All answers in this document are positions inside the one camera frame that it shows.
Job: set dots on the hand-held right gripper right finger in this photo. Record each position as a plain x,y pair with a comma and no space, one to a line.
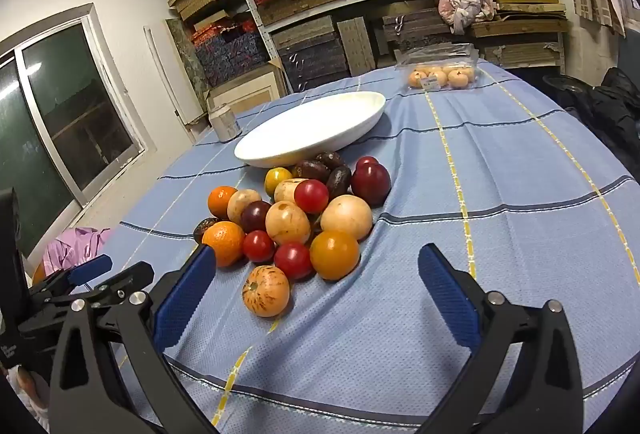
450,299

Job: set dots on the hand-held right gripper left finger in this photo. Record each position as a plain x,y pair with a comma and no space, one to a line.
185,294

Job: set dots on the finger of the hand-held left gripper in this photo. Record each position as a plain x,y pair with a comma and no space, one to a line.
92,268
132,275

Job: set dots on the dark brown passion fruit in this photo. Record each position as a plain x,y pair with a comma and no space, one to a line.
339,181
202,229
310,170
330,159

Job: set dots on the striped beige fruit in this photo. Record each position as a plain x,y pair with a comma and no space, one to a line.
265,291

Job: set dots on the red tomato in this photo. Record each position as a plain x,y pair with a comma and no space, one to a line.
258,246
293,261
366,162
311,195

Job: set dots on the small orange tangerine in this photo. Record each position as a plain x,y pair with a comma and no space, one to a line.
220,203

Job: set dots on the dark purple tomato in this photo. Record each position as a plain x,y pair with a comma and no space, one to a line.
255,216

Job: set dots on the orange-yellow tomato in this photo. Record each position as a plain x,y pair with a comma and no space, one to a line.
335,255

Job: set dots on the large beige round fruit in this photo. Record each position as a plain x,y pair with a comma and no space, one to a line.
347,215

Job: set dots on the dark red plum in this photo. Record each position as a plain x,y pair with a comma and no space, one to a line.
371,184

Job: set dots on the yellow tomato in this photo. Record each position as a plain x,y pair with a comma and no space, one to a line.
276,179

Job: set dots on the white oval plate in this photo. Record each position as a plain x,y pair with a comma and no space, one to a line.
310,129

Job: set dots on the group of pale orange fruits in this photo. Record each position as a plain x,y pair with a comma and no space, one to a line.
457,78

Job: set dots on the person's left hand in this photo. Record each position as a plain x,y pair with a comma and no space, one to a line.
22,381

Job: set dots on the purple pink cloth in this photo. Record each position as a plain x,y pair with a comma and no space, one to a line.
75,246

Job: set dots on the blue checked tablecloth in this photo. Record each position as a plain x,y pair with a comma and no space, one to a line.
450,194

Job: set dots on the sliding window with dark glass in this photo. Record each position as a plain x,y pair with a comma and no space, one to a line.
65,114

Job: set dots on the marbled panel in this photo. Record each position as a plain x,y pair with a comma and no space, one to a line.
185,59

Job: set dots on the black round object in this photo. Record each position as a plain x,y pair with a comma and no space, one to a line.
562,83

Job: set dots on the clear plastic clamshell box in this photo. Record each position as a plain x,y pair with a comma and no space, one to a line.
440,54

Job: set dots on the black jacket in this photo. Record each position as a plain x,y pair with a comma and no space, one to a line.
615,114

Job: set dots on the white metal shelving unit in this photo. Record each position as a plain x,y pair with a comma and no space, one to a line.
267,39

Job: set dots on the pink floral cloth bundle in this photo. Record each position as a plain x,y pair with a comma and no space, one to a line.
462,7

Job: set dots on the white wall trunking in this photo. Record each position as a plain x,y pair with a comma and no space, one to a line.
160,64

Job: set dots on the beige picture frame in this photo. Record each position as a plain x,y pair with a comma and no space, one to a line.
245,89

